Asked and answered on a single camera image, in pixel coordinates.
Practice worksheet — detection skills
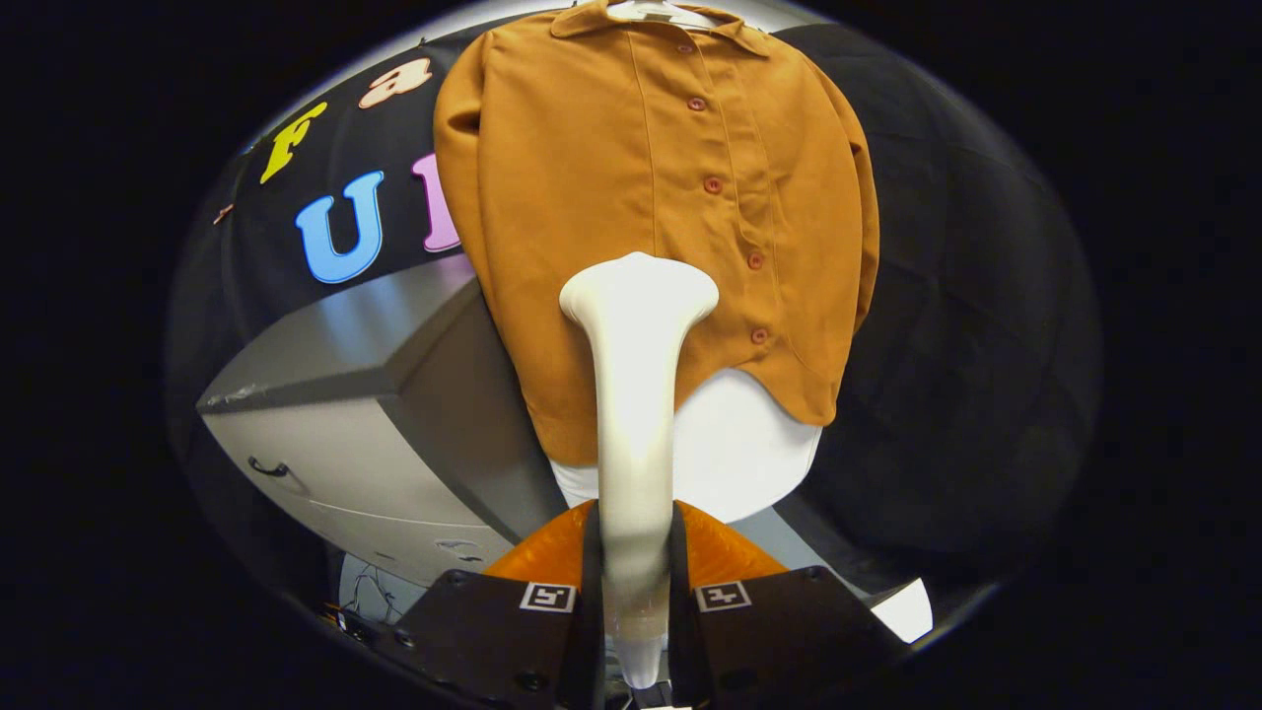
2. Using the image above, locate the pale crumpled cloth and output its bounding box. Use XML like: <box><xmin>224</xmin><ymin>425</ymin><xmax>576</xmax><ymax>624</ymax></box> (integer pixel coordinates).
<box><xmin>338</xmin><ymin>554</ymin><xmax>427</xmax><ymax>624</ymax></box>

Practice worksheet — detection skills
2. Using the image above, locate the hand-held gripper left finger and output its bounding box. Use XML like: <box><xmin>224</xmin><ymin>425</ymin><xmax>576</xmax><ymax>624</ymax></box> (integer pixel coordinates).
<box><xmin>380</xmin><ymin>500</ymin><xmax>604</xmax><ymax>710</ymax></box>

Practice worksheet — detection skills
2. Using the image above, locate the white garment form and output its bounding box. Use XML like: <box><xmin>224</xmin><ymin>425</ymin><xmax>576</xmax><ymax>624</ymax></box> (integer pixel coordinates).
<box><xmin>550</xmin><ymin>0</ymin><xmax>824</xmax><ymax>524</ymax></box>

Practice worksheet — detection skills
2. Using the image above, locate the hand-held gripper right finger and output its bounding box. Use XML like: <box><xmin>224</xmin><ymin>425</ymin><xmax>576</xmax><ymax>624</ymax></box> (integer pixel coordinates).
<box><xmin>670</xmin><ymin>500</ymin><xmax>908</xmax><ymax>710</ymax></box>

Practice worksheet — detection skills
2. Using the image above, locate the white flat panel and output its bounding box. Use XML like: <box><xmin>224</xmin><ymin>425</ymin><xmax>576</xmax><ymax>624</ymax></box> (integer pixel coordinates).
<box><xmin>871</xmin><ymin>578</ymin><xmax>934</xmax><ymax>643</ymax></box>

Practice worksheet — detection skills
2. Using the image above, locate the orange button shirt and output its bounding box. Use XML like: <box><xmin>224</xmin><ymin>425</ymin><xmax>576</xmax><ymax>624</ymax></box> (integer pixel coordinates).
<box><xmin>434</xmin><ymin>0</ymin><xmax>880</xmax><ymax>466</ymax></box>

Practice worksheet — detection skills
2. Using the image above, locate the grey drawer cabinet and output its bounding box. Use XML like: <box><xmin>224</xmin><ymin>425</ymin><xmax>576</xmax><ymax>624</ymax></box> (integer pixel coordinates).
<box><xmin>195</xmin><ymin>254</ymin><xmax>568</xmax><ymax>588</ymax></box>

